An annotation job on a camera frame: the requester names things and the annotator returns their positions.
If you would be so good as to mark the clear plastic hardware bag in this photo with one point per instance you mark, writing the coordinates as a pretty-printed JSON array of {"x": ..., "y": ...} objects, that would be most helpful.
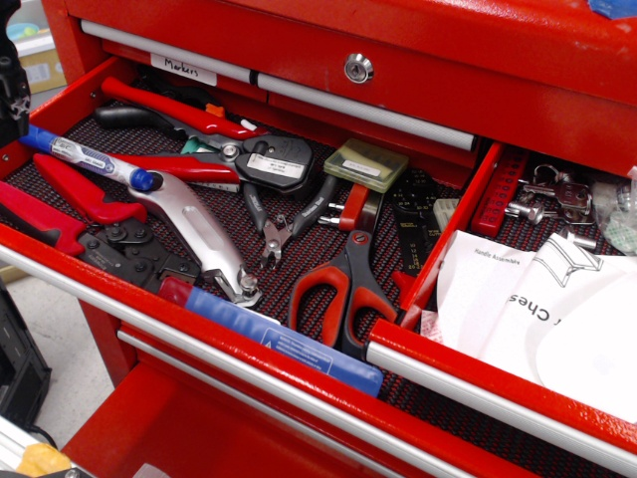
[{"x": 614, "y": 209}]

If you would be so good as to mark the red screwdriver bit holder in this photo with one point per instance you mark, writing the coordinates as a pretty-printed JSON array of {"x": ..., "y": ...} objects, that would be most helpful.
[{"x": 349, "y": 212}]

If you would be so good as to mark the red black scissors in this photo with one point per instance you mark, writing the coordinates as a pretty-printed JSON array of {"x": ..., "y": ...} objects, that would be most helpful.
[{"x": 356, "y": 289}]

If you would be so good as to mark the black wire stripper gauge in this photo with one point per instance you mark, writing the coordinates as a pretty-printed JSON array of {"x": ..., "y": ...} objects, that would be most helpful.
[{"x": 412, "y": 198}]

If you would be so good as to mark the red black punch pliers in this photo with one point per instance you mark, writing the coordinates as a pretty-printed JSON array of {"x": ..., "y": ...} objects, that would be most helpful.
[{"x": 217, "y": 150}]

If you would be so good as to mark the red right open drawer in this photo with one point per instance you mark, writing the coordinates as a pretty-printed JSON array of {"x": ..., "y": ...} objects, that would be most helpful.
[{"x": 553, "y": 418}]

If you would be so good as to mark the white paper manual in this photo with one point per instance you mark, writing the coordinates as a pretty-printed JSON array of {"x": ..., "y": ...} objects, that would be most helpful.
[{"x": 497, "y": 303}]

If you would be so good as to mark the blue white marker pen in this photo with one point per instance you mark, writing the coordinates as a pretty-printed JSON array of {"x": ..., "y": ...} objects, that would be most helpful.
[{"x": 88, "y": 158}]

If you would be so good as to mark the black handled pliers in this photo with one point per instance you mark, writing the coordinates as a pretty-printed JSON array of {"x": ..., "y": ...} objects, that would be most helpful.
[{"x": 130, "y": 116}]

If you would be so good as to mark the silver chest lock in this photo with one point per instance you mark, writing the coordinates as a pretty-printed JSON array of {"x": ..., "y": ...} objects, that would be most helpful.
[{"x": 358, "y": 69}]

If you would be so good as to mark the red tool chest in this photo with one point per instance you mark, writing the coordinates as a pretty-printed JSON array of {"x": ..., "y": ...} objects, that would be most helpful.
[{"x": 450, "y": 79}]

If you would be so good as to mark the silver key bunch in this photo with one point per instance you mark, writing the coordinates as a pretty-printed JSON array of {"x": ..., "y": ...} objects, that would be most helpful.
[{"x": 551, "y": 193}]

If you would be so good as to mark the blue red flat tool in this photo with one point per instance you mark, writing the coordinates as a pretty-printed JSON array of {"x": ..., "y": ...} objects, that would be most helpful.
[{"x": 271, "y": 334}]

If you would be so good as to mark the silver cable stripper tool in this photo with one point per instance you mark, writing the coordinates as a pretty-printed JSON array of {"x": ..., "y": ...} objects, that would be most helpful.
[{"x": 202, "y": 235}]

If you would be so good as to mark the white apple mouse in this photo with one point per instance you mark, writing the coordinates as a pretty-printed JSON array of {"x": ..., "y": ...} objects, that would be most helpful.
[{"x": 591, "y": 355}]

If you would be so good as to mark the cardboard box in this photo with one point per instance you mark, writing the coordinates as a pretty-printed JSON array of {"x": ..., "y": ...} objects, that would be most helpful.
[{"x": 43, "y": 70}]

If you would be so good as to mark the small grey flush cutters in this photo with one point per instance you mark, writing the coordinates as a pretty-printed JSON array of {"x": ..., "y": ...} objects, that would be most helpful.
[{"x": 278, "y": 232}]

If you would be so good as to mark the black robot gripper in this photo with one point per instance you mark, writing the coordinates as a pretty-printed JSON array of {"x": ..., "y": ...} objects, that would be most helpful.
[{"x": 15, "y": 90}]

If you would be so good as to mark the clear yellow plastic case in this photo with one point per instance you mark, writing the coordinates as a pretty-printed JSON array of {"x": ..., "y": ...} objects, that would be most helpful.
[{"x": 372, "y": 166}]

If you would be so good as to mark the black crate on floor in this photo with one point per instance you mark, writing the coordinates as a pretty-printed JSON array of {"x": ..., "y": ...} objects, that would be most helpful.
[{"x": 25, "y": 376}]

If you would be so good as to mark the white markers label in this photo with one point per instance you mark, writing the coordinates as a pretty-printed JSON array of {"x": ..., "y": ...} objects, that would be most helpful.
[{"x": 183, "y": 69}]

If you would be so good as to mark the red bit holder strip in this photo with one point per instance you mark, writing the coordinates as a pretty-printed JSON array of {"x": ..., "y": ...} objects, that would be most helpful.
[{"x": 500, "y": 191}]

